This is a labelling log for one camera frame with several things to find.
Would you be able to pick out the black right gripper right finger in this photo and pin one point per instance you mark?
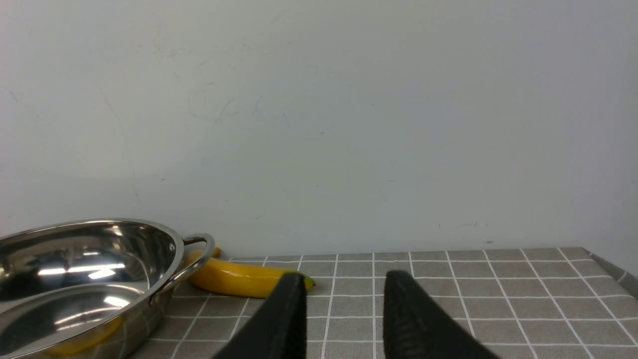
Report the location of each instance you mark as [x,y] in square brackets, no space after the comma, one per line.
[416,327]

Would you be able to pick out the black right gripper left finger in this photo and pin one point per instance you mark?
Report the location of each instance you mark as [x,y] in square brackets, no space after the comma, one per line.
[278,330]

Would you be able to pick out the yellow banana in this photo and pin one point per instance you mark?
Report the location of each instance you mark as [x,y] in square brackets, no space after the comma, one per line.
[244,280]

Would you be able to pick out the grey checkered tablecloth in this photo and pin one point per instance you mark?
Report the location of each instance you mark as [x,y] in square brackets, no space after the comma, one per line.
[531,303]

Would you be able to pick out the stainless steel pot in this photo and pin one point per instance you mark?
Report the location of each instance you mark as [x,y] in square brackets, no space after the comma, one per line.
[93,289]

